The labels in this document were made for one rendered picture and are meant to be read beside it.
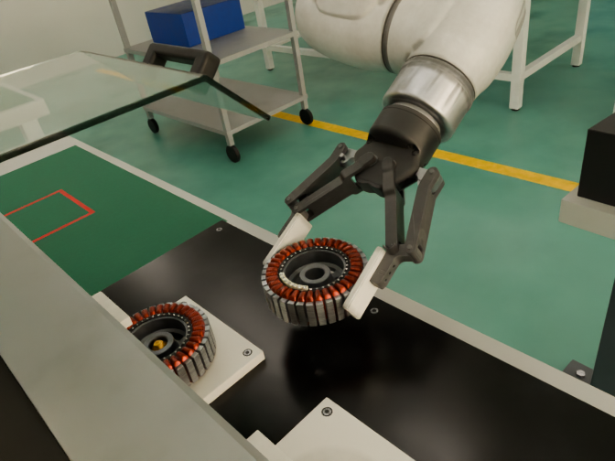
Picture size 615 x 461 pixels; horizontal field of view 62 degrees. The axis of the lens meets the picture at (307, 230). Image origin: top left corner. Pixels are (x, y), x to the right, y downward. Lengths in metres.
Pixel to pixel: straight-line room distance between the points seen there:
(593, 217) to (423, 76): 0.36
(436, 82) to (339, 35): 0.16
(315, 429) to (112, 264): 0.46
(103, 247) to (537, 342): 1.22
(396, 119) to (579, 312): 1.30
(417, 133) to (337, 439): 0.31
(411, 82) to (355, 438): 0.36
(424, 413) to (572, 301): 1.34
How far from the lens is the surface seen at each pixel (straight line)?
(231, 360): 0.56
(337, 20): 0.69
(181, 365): 0.53
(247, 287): 0.66
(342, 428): 0.48
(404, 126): 0.56
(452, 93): 0.59
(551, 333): 1.69
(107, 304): 0.52
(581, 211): 0.83
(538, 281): 1.86
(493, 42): 0.62
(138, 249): 0.85
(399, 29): 0.65
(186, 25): 3.06
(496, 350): 0.59
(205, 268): 0.72
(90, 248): 0.90
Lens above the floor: 1.18
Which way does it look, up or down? 33 degrees down
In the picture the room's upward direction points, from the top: 10 degrees counter-clockwise
